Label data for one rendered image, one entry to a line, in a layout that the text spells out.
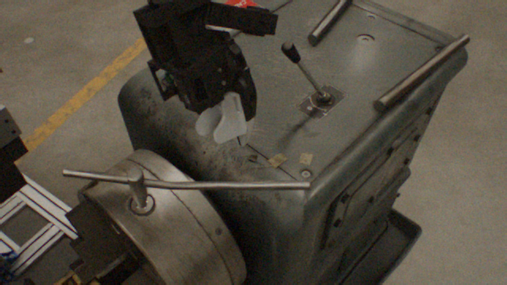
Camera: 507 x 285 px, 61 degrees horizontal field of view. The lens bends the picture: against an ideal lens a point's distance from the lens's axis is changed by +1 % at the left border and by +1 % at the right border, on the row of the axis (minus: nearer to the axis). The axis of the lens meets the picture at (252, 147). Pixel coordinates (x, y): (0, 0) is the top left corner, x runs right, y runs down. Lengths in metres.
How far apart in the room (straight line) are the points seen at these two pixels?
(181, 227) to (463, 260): 1.69
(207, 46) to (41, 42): 2.91
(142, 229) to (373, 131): 0.40
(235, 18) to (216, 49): 0.04
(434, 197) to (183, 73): 1.98
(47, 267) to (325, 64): 1.41
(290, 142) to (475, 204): 1.76
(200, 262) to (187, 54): 0.34
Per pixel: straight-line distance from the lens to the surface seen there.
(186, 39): 0.46
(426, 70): 0.85
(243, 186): 0.56
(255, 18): 0.51
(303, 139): 0.70
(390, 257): 1.44
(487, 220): 2.35
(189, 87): 0.44
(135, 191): 0.61
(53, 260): 1.90
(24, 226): 2.04
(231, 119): 0.51
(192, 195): 0.67
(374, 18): 1.00
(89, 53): 3.12
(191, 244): 0.66
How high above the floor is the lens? 1.78
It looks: 50 degrees down
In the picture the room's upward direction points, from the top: straight up
